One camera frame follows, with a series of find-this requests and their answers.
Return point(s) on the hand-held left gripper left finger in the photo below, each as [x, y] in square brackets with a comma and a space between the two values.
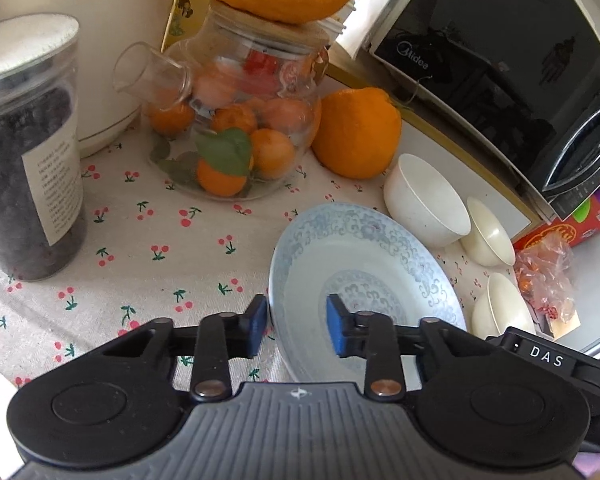
[258, 327]

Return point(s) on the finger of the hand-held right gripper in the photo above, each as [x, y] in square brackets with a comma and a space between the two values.
[545, 354]

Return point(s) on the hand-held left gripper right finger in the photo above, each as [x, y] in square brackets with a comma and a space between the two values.
[337, 327]

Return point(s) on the small white bowl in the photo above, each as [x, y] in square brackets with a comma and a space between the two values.
[502, 305]

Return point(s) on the blue patterned plate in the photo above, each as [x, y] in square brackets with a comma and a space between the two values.
[370, 270]

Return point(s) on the white and blue carton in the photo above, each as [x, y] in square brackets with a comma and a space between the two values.
[565, 327]

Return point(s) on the clear plastic bag of fruit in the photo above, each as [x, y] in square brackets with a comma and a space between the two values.
[545, 280]

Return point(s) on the cherry print tablecloth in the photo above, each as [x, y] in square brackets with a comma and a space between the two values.
[155, 270]

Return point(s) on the red gift box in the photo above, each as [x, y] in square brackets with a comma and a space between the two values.
[555, 235]

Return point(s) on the medium white bowl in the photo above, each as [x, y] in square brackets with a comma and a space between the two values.
[487, 235]

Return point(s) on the large white bowl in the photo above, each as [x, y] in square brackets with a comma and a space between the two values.
[425, 200]

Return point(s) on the pile of small oranges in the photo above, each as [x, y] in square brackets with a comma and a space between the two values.
[275, 152]

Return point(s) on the white gold-trimmed box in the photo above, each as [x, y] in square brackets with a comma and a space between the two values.
[460, 160]

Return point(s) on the glass teapot with cork lid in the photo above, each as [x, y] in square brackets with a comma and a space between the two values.
[220, 75]

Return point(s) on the clear jar of dark berries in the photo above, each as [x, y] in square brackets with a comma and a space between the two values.
[10, 185]

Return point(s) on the black microwave oven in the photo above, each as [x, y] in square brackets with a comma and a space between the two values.
[505, 60]

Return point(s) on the yellow illustrated box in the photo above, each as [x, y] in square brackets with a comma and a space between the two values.
[182, 10]

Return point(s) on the white rice cooker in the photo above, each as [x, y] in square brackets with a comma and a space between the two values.
[105, 35]

